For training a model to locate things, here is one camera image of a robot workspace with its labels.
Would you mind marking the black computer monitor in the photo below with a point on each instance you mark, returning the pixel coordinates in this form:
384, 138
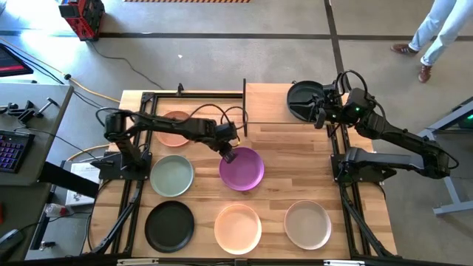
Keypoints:
11, 63

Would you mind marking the grey metal stand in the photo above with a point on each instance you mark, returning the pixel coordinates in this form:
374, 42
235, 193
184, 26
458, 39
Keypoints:
452, 192

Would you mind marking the clear plastic bottle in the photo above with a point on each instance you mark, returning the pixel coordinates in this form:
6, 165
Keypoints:
55, 210

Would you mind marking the silver bracket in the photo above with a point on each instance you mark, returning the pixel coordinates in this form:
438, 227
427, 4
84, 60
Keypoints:
343, 262
136, 262

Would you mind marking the beige plate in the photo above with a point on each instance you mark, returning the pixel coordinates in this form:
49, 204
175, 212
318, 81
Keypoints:
307, 225

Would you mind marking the terracotta plate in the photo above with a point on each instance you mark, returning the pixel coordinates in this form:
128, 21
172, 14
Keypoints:
171, 140

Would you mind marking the peach plate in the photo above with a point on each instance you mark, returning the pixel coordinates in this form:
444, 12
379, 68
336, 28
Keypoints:
237, 229

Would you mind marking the purple plate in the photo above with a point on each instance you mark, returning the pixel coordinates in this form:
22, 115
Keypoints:
244, 171

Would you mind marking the sage green plate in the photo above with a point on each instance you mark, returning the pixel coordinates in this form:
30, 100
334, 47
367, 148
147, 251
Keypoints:
171, 176

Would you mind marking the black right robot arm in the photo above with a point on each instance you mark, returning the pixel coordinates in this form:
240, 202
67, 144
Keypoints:
399, 133

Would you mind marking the black aluminium table frame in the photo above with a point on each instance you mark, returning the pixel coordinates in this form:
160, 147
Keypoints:
199, 95

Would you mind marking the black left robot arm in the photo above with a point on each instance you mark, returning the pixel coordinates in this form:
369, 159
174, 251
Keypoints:
173, 125

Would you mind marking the black backlit keyboard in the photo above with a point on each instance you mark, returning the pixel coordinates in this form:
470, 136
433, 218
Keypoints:
13, 151

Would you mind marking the red black tool case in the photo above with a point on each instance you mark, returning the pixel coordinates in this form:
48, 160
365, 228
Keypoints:
83, 18

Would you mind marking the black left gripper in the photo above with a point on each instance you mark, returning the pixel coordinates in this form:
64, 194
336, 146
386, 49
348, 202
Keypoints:
225, 134

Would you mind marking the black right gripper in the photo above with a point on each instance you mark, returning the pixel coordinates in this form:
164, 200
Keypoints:
332, 107

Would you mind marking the black bar clamp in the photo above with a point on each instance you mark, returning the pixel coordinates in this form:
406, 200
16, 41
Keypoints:
26, 112

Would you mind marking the person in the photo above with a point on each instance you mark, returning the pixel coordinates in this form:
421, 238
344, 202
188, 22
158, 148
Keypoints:
439, 26

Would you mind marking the white booklet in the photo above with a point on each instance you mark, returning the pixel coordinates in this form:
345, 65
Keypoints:
83, 173

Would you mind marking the black flat bar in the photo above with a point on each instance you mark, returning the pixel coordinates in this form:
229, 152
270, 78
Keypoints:
66, 181

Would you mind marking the green lit device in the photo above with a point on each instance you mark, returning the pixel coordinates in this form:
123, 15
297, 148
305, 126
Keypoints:
468, 119

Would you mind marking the grey desk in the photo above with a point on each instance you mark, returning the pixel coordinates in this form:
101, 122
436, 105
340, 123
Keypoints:
44, 147

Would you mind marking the black plate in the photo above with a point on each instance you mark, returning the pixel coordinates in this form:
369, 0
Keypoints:
169, 227
301, 99

